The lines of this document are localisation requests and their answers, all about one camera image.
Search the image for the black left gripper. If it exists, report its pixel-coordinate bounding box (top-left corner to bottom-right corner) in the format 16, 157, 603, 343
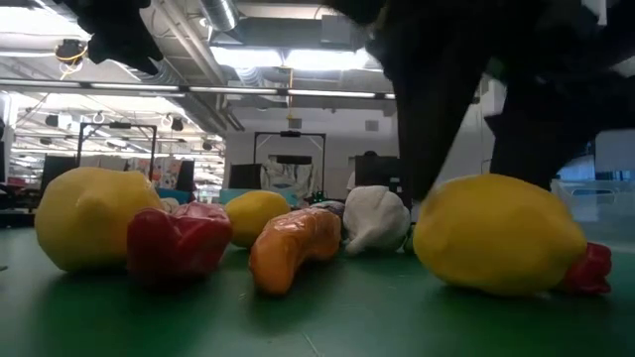
52, 0, 165, 76

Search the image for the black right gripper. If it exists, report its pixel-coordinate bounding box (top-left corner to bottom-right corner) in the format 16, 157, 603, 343
317, 0, 635, 202

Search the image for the yellow lemon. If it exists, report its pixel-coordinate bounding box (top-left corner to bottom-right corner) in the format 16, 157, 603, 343
224, 190, 293, 249
412, 173, 588, 298
34, 167, 164, 273

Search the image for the long purple eggplant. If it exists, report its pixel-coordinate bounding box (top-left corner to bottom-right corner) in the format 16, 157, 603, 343
311, 199, 346, 218

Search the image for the small red pepper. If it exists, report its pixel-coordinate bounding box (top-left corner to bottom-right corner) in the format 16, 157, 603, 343
558, 241, 613, 296

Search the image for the long red pepper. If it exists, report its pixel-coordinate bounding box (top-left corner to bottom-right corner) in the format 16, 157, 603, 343
126, 201, 234, 285

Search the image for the long orange pepper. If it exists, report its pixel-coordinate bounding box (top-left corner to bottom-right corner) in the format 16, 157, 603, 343
248, 207, 343, 298

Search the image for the long ceiling light strip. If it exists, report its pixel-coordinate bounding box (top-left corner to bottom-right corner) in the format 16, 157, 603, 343
0, 77, 397, 100

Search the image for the large black monitor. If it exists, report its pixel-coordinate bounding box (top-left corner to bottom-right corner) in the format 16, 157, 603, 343
354, 155, 401, 188

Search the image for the teal plastic bin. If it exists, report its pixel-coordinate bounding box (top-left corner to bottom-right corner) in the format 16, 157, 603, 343
217, 187, 299, 207

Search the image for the white plastic cover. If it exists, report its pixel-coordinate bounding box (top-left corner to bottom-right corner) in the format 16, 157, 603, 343
260, 156, 317, 199

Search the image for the green table mat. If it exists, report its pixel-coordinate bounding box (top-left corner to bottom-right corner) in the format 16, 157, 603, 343
0, 225, 635, 357

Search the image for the yellow cable reel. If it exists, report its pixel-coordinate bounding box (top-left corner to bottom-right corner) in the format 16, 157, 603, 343
53, 38, 90, 80

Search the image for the black gantry frame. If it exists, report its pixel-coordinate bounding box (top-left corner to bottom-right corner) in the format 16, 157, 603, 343
253, 130, 327, 192
76, 122, 159, 173

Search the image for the round silver ceiling duct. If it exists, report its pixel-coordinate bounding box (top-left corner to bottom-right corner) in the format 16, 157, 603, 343
200, 0, 240, 32

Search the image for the colourful wall poster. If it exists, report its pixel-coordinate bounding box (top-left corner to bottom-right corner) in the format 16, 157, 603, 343
126, 157, 183, 189

